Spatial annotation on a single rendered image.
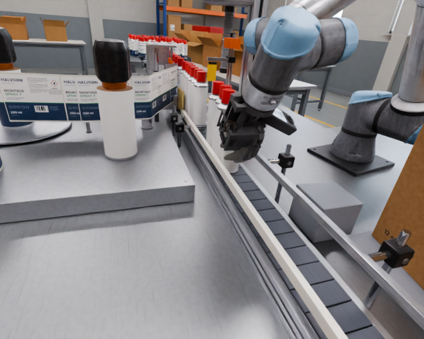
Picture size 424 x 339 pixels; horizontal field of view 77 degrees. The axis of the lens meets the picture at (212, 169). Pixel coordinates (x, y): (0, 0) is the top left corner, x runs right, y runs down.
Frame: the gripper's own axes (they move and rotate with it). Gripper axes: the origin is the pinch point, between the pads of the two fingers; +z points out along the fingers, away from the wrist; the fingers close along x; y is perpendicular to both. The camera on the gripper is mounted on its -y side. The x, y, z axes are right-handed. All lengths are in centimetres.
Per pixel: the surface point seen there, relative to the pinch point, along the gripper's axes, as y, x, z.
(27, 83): 53, -38, 10
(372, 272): -2.8, 32.6, -21.1
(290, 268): 4.7, 29.3, -14.4
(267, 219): 0.1, 18.1, -4.0
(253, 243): 5.8, 22.9, -6.5
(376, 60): -484, -357, 214
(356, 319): -2.0, 37.5, -15.1
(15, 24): 194, -467, 259
